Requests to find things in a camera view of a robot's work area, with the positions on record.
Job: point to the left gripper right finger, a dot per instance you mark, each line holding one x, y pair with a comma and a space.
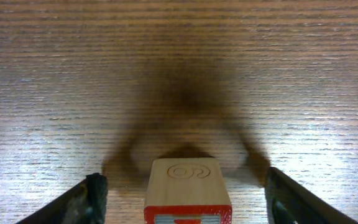
290, 203

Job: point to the red I block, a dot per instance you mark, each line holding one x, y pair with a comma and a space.
187, 191

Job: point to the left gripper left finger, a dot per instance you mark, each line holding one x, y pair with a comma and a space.
85, 203

